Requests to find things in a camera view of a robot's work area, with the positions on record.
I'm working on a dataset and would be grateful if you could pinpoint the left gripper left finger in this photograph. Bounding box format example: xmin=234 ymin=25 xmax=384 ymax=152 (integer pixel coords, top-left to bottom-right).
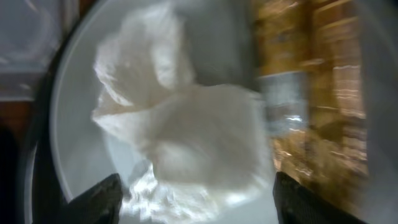
xmin=52 ymin=174 xmax=123 ymax=224

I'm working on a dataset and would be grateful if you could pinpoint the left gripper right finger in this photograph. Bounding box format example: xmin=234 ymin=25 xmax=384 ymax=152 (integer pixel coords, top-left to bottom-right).
xmin=273 ymin=172 xmax=366 ymax=224

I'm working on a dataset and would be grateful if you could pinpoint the white napkin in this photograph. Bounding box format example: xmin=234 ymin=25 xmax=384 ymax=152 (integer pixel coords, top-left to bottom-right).
xmin=92 ymin=2 xmax=277 ymax=223

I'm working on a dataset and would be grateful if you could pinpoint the gold snack wrapper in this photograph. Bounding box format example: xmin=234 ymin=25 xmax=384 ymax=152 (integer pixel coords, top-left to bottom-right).
xmin=253 ymin=0 xmax=368 ymax=214

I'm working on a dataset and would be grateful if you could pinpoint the grey plate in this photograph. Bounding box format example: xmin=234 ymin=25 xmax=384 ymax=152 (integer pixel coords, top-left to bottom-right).
xmin=49 ymin=0 xmax=398 ymax=224

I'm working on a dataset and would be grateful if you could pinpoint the round black tray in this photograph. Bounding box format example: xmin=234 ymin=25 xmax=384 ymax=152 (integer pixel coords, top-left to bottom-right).
xmin=15 ymin=18 xmax=81 ymax=224

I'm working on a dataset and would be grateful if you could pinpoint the clear plastic bin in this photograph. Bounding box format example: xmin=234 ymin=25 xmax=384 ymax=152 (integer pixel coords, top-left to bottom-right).
xmin=1 ymin=0 xmax=80 ymax=101

